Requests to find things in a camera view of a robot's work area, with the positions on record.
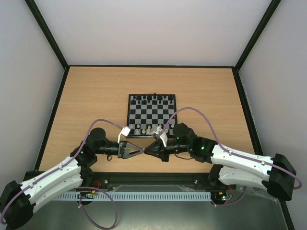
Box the grey slotted cable duct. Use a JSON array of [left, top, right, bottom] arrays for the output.
[[54, 191, 212, 202]]

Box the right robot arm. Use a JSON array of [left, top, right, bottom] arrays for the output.
[[144, 123, 296, 201]]

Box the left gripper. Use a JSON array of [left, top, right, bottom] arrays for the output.
[[96, 140, 144, 158]]

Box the black and silver chessboard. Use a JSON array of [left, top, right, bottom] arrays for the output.
[[127, 93, 177, 138]]

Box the black aluminium frame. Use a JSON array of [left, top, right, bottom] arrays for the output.
[[4, 0, 297, 230]]

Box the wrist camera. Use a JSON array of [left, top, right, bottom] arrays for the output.
[[150, 126, 168, 147], [117, 126, 131, 144]]

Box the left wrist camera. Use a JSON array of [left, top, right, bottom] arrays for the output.
[[117, 126, 131, 144]]

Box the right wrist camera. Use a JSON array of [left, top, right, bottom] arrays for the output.
[[150, 126, 168, 147]]

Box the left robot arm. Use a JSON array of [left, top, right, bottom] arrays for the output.
[[0, 128, 143, 230]]

